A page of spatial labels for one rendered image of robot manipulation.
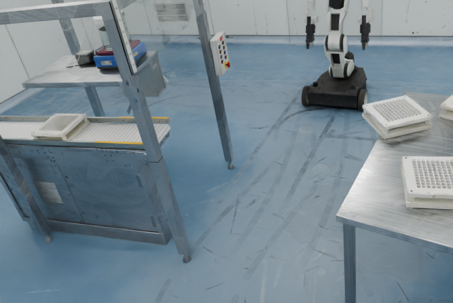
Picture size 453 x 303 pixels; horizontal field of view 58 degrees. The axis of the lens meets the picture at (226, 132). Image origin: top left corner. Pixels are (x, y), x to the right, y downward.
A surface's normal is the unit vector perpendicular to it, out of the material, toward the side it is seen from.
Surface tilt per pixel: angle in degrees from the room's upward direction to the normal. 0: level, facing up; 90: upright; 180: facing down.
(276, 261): 0
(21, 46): 90
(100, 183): 90
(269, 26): 90
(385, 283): 0
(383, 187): 0
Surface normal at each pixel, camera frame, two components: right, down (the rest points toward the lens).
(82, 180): -0.29, 0.54
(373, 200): -0.16, -0.84
